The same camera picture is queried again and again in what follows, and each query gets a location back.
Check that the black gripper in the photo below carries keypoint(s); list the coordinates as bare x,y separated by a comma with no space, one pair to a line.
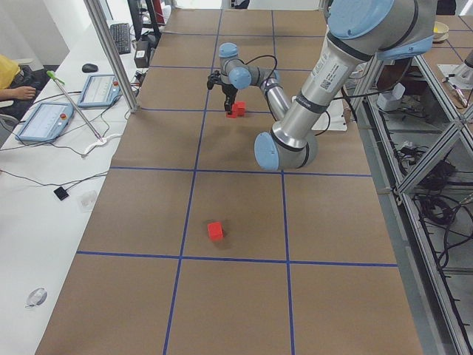
228,91

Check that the red block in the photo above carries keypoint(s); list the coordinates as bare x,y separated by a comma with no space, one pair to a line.
242,108
215,231
234,113

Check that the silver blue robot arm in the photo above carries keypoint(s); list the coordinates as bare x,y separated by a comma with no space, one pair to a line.
357,31

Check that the black box with label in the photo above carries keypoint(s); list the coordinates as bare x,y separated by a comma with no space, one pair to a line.
142,53

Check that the black keyboard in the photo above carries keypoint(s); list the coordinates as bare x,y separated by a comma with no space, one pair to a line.
121,37

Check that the far teach pendant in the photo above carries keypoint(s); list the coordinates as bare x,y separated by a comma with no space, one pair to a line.
99,91

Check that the teach pendant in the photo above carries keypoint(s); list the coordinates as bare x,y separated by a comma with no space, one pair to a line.
99,91
46,122

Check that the black computer mouse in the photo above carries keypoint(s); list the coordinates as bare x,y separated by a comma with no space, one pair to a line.
89,68

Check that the metal rod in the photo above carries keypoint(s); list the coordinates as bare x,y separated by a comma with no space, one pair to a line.
60,85

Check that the near teach pendant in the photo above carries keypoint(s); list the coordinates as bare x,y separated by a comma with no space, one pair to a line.
46,122

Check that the small black square pad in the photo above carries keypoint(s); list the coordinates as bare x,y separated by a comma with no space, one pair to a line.
61,193

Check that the person in yellow shirt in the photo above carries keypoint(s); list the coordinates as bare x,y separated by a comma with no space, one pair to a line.
20,85

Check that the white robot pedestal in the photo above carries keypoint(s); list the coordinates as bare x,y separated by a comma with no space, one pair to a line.
333,119

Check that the aluminium frame post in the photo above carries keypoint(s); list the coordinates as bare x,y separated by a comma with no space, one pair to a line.
99,22

